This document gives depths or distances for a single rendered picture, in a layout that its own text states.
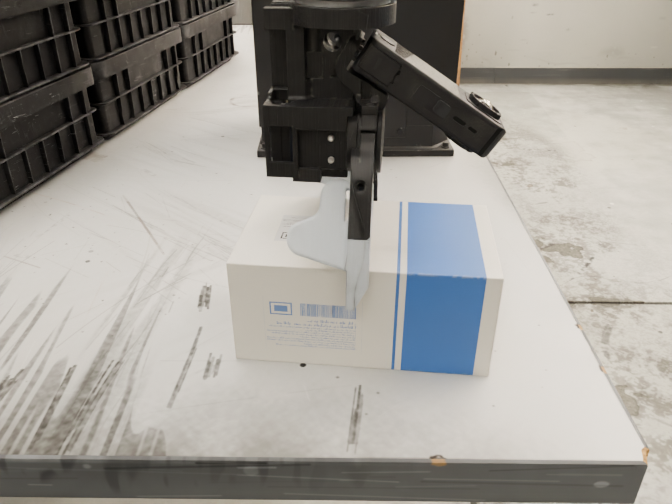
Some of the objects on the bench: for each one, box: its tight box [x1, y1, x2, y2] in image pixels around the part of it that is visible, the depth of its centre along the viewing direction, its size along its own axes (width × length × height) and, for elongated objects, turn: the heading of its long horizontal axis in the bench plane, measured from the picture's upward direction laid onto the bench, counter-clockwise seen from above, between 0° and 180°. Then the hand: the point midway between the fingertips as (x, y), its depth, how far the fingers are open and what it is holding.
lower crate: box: [86, 27, 187, 140], centre depth 105 cm, size 40×30×12 cm
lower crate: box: [176, 3, 239, 88], centre depth 130 cm, size 40×30×12 cm
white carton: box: [226, 195, 504, 376], centre depth 51 cm, size 20×12×9 cm, turn 84°
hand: (366, 260), depth 50 cm, fingers closed on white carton, 14 cm apart
